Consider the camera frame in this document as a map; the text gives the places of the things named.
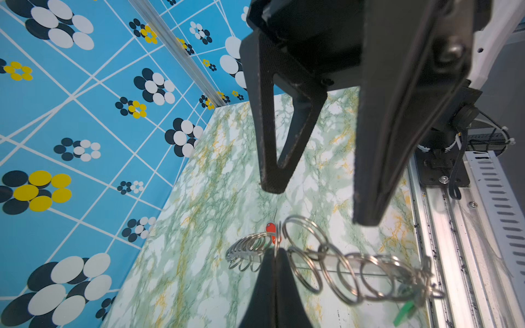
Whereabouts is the red key tag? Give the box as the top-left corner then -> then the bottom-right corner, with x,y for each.
265,223 -> 277,245

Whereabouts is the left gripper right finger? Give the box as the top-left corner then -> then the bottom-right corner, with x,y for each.
353,1 -> 476,226

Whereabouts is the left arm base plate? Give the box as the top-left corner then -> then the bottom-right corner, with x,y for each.
413,79 -> 485,189

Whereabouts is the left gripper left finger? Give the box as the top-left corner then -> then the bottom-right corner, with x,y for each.
240,30 -> 328,194

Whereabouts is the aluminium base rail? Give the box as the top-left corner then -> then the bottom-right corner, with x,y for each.
408,150 -> 524,327

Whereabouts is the left aluminium corner post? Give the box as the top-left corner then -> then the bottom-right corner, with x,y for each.
129,0 -> 224,107

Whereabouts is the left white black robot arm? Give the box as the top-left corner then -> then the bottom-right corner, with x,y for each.
240,1 -> 524,226

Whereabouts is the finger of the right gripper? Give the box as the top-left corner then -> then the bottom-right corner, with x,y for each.
239,248 -> 312,328

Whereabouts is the green key tag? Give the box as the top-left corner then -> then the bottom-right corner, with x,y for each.
393,301 -> 417,327

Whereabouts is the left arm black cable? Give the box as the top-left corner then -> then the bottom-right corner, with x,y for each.
446,110 -> 515,202

